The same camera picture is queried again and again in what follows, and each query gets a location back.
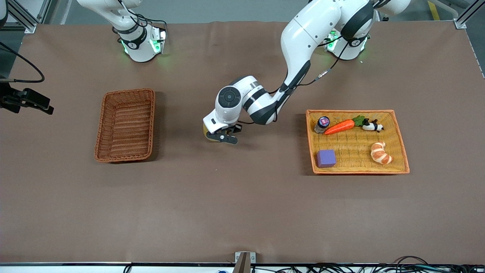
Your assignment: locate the small dark-capped bottle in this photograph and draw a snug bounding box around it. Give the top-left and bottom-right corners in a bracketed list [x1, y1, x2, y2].
[314, 116, 330, 134]

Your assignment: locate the aluminium frame profile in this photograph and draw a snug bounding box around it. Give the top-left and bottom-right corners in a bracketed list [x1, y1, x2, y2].
[8, 0, 50, 34]
[453, 0, 485, 30]

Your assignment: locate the metal table edge bracket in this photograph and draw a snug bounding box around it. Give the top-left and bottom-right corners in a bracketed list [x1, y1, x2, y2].
[235, 252, 256, 273]

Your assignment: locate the toy croissant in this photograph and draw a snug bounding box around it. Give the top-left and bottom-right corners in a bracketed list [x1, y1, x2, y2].
[370, 142, 393, 165]

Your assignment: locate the orange toy carrot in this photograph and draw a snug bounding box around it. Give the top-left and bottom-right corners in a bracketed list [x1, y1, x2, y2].
[324, 115, 366, 135]

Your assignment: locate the translucent yellowish tape roll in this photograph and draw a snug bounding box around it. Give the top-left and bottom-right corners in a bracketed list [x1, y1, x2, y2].
[203, 122, 217, 142]

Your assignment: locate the brown wicker basket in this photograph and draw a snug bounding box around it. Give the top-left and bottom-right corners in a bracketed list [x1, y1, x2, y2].
[94, 88, 156, 163]

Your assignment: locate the orange woven flat basket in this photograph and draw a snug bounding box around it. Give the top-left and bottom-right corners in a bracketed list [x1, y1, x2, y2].
[305, 109, 410, 175]

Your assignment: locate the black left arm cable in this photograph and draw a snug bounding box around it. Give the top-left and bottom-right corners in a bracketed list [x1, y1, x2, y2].
[238, 36, 351, 126]

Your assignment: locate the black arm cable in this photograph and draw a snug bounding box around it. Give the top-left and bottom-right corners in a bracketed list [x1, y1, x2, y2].
[0, 41, 45, 83]
[238, 36, 351, 126]

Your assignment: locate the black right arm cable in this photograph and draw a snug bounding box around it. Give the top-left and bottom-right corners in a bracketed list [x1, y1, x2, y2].
[0, 41, 45, 83]

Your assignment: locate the purple cube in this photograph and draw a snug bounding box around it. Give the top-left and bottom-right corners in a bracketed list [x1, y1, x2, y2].
[316, 149, 337, 168]

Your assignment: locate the brown table cover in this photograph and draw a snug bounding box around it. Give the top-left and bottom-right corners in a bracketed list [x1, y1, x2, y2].
[0, 21, 485, 265]

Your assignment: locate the black right base cable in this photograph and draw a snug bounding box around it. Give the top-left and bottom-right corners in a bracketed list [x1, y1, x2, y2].
[129, 11, 168, 31]

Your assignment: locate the small panda figurine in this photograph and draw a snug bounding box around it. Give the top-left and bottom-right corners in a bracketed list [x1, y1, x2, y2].
[362, 119, 385, 133]

